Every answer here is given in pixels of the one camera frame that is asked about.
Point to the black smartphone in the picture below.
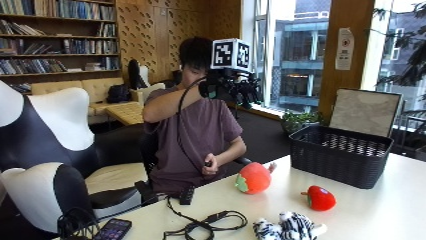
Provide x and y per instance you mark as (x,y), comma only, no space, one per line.
(114,229)

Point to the beige tufted ottoman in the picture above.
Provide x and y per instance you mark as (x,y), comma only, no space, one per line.
(127,113)

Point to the small black hub box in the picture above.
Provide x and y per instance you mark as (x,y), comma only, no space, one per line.
(187,195)

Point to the red plush pepper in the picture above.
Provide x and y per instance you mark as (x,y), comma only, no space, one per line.
(321,199)

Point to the orange plush fruit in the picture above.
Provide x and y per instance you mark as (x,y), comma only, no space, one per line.
(255,178)

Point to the the person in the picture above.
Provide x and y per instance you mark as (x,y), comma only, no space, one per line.
(200,133)

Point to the white marker cube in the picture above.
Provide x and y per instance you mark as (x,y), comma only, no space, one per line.
(230,54)

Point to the black backpack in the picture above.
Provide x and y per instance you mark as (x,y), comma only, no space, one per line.
(119,94)

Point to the tall glass window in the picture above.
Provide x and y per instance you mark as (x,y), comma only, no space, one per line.
(302,56)

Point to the zebra plush toy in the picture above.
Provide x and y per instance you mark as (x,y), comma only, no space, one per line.
(291,226)

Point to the green tree branches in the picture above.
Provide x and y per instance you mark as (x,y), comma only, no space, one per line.
(413,60)

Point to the black office chair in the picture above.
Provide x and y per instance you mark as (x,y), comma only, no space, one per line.
(148,153)

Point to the beige tufted sofa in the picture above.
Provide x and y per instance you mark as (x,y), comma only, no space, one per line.
(95,88)

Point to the beige framed board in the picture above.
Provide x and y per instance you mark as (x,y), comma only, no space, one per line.
(367,111)

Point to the white paper notice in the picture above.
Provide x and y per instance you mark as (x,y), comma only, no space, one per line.
(345,50)

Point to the green potted plant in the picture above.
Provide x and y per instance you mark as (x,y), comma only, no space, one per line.
(300,120)

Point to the black woven basket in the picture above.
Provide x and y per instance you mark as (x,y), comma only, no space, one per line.
(337,163)

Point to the rows of assorted books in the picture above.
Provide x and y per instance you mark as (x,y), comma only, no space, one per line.
(81,46)

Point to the black and white lounge chair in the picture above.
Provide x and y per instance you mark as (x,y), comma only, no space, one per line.
(49,133)

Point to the wooden bookshelf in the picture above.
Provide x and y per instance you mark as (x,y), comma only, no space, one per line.
(61,55)

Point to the black and white small chair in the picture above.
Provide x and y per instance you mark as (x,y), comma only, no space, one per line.
(135,75)

